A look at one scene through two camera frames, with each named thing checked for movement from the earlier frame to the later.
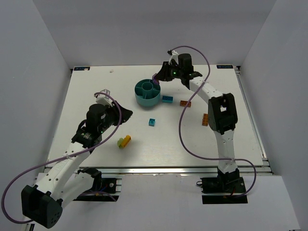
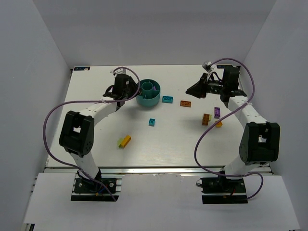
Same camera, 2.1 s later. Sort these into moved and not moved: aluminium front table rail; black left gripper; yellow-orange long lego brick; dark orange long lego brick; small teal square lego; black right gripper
Moved: black right gripper; black left gripper
Not moved: small teal square lego; yellow-orange long lego brick; dark orange long lego brick; aluminium front table rail
